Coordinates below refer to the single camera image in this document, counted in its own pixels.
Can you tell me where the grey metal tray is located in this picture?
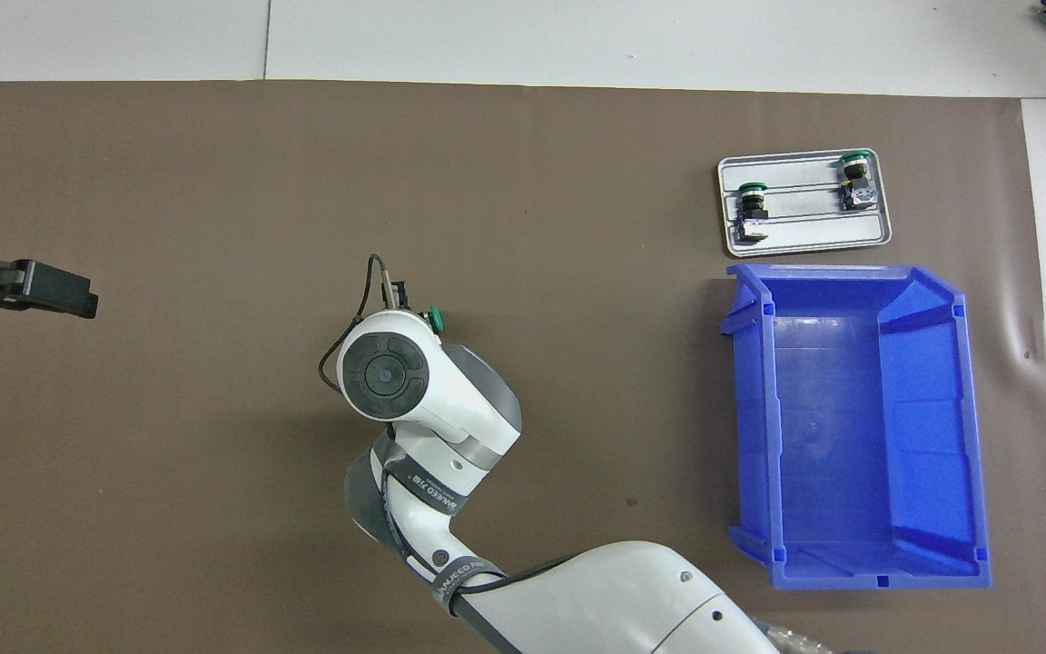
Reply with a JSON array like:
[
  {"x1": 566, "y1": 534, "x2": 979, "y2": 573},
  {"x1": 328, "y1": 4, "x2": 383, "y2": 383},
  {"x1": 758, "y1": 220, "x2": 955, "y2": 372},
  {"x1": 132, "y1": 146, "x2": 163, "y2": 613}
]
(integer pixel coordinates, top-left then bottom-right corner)
[{"x1": 717, "y1": 148, "x2": 893, "y2": 258}]

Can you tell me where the brown paper table mat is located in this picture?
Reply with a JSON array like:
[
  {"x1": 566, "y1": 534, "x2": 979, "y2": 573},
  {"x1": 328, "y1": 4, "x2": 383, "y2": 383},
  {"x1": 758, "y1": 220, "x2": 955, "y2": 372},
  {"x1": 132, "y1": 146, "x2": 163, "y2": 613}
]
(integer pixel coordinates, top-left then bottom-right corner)
[{"x1": 0, "y1": 80, "x2": 1046, "y2": 654}]

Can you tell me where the blue plastic storage bin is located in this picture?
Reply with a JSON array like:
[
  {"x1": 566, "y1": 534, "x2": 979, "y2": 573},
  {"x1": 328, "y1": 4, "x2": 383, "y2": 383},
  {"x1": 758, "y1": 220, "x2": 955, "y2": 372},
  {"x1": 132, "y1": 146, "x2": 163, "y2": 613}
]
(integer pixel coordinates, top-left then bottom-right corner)
[{"x1": 720, "y1": 263, "x2": 993, "y2": 591}]

